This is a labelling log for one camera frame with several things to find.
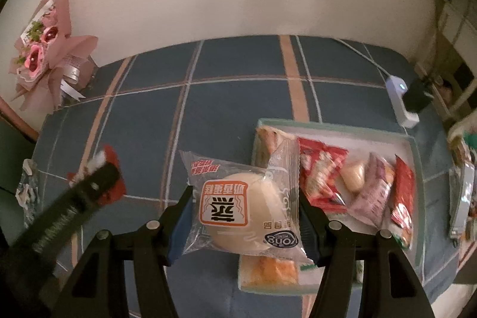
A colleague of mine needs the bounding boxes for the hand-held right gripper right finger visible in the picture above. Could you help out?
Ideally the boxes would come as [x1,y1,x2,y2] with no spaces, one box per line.
[297,190,435,318]

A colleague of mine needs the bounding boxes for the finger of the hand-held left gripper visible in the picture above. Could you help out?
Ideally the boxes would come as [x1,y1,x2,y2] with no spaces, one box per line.
[63,161,122,226]

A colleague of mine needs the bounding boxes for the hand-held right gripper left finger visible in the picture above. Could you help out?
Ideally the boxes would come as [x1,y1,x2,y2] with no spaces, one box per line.
[56,185,195,318]

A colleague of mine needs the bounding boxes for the small red white packet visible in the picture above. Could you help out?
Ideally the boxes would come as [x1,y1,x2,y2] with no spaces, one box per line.
[67,144,127,207]

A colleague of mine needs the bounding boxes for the white bun clear packet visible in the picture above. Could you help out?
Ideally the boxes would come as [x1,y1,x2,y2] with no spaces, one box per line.
[179,137,315,266]

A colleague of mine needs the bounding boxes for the red picture snack bag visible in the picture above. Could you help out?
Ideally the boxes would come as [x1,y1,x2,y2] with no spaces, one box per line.
[297,137,349,216]

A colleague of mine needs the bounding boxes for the yellow cake packet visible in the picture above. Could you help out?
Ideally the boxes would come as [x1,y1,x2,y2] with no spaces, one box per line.
[240,255,301,287]

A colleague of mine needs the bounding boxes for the round pastry clear packet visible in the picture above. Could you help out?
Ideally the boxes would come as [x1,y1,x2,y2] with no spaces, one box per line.
[341,158,368,194]

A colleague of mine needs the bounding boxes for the purple white snack bag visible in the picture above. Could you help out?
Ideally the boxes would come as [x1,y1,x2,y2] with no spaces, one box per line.
[346,152,396,229]

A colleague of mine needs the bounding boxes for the pink roll cake packet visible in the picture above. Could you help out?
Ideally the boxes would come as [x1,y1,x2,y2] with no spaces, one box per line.
[255,126,295,170]

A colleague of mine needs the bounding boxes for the green tray white inside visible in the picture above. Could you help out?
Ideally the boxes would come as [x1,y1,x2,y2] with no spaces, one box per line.
[236,118,425,294]

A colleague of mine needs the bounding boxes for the red gold print packet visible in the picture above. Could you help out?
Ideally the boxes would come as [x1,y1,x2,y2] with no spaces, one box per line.
[389,154,416,249]

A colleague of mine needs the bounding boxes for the patterned tissue packet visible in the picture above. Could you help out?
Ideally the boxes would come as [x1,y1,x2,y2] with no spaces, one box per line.
[15,159,41,222]

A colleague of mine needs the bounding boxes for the green headboard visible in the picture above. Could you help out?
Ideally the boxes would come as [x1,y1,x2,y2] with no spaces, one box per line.
[0,96,40,192]

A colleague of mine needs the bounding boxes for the pink rose bouquet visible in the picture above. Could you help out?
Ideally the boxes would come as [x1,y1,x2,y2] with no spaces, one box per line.
[9,0,99,114]

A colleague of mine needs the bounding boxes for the silver flat object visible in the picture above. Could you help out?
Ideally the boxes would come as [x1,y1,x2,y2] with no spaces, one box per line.
[448,162,476,240]

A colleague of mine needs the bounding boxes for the black plug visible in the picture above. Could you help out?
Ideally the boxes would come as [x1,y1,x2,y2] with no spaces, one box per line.
[404,80,433,114]

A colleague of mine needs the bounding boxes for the green white bag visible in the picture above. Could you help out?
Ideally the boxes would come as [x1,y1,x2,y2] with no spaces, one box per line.
[447,120,477,162]

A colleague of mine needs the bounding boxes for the white shelf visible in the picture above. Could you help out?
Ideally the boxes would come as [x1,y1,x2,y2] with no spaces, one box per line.
[413,0,477,117]

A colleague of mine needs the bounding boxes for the white cable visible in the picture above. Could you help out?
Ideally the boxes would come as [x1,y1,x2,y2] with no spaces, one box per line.
[332,37,392,80]

